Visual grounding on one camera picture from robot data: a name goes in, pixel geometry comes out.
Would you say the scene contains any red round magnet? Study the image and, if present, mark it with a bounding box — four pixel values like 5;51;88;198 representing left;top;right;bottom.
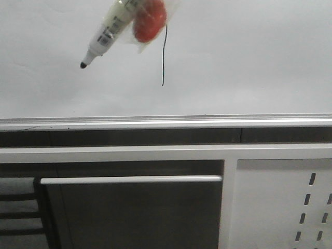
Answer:
120;1;180;53

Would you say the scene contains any white dry-erase marker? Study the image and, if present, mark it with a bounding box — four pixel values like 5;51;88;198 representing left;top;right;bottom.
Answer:
80;1;143;69

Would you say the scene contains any dark grey panel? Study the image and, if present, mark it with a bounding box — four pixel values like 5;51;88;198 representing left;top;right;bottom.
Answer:
47;182;222;248

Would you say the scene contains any white perforated metal panel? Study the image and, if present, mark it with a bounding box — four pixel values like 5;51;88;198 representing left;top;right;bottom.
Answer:
230;159;331;248

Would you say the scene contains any white horizontal rail bar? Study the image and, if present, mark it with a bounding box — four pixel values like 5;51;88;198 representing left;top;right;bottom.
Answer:
40;175;223;185

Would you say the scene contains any white metal rack frame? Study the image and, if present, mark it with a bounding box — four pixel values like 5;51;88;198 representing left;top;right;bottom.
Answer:
1;144;331;248

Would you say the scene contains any white whiteboard with aluminium frame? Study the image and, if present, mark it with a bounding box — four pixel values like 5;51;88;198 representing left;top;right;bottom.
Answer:
1;1;331;131

